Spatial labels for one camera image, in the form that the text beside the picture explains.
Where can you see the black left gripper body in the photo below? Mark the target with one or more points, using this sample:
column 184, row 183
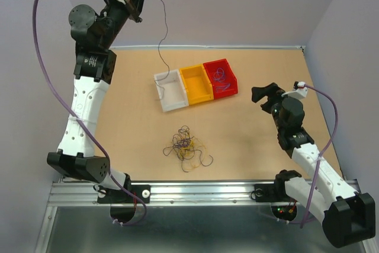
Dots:
column 115, row 9

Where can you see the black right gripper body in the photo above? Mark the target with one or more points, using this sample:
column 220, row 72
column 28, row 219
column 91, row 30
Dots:
column 276, row 98

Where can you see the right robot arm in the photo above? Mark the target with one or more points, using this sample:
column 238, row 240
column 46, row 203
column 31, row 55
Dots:
column 346, row 215

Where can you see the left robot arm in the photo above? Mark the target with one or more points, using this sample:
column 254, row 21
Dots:
column 93, row 34

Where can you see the red plastic bin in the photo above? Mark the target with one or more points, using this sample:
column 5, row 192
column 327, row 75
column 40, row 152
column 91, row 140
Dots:
column 222, row 78

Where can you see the yellow plastic bin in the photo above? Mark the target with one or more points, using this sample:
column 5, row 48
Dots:
column 197, row 84

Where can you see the white plastic bin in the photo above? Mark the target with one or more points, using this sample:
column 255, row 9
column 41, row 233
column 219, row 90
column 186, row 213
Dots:
column 171, row 90

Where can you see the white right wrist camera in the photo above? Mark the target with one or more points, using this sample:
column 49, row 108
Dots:
column 299, row 91

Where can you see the aluminium front rail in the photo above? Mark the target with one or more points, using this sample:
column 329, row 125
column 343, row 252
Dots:
column 161, row 194

